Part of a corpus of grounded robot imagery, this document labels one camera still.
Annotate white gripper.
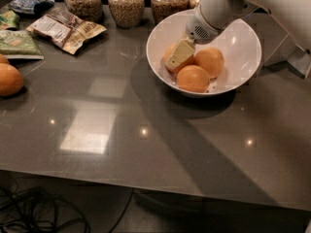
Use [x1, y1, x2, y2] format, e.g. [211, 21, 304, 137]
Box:
[165, 6, 224, 70]

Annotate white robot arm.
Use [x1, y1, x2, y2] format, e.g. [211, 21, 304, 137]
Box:
[165, 0, 311, 76]

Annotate orange, front in bowl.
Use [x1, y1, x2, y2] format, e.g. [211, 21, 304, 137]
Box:
[177, 65, 210, 93]

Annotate white ceramic bowl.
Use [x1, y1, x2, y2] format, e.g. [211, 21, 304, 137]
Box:
[146, 10, 261, 98]

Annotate glass grain jar, far left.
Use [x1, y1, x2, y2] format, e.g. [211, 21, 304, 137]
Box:
[64, 0, 103, 22]

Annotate brown white snack bag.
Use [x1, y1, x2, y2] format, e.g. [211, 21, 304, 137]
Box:
[26, 8, 106, 55]

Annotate blue snack bag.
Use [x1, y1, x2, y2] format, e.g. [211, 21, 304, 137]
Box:
[8, 0, 55, 15]

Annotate green snack bag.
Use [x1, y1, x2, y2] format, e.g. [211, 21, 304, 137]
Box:
[0, 30, 44, 60]

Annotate large orange on table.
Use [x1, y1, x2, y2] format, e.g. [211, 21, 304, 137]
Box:
[0, 63, 24, 96]

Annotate small green snack packet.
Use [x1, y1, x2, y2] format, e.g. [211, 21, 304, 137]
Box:
[0, 10, 19, 30]

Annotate black cables on floor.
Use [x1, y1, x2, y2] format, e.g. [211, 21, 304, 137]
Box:
[0, 178, 135, 233]

